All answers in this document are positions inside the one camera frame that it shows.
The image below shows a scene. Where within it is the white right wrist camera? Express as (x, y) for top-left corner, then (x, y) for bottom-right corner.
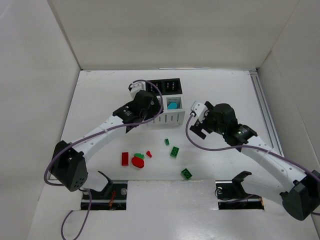
(190, 101), (208, 123)

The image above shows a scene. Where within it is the red long lego brick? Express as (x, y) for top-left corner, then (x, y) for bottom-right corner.
(121, 152), (129, 167)

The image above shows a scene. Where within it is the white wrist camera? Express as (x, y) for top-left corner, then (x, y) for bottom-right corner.
(190, 101), (208, 123)
(128, 81), (146, 99)

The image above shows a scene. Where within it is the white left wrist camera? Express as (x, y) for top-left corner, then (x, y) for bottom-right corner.
(128, 81), (146, 99)

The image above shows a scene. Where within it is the aluminium rail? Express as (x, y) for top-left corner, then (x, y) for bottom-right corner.
(249, 70), (283, 156)

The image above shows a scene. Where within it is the green arched lego brick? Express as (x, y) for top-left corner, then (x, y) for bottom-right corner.
(170, 146), (180, 158)

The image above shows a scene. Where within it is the white slotted container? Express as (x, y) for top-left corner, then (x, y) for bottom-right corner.
(147, 94), (185, 127)

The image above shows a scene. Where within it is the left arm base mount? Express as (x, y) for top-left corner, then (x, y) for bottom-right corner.
(90, 180), (128, 211)

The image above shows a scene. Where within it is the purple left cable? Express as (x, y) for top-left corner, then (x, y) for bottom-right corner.
(43, 79), (165, 240)

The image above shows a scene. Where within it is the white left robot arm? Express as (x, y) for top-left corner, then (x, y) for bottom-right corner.
(45, 90), (163, 197)

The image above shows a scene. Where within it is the small red sloped lego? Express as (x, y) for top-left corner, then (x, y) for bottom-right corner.
(146, 151), (152, 158)

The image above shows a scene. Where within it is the teal rounded lego piece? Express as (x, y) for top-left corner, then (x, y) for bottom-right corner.
(167, 101), (181, 110)

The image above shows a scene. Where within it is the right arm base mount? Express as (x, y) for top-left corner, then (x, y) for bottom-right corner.
(214, 180), (265, 210)

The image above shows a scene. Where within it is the red round lego piece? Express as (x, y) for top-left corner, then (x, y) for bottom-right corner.
(131, 156), (145, 169)

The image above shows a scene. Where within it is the small green slope lego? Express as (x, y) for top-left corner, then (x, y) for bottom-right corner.
(164, 138), (170, 146)

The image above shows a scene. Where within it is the green square lego brick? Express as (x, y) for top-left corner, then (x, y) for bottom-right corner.
(181, 168), (193, 180)

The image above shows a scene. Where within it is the green curved lego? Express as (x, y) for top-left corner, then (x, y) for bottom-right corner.
(134, 153), (145, 160)

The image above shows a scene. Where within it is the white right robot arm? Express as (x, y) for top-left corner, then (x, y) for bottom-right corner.
(185, 101), (320, 221)

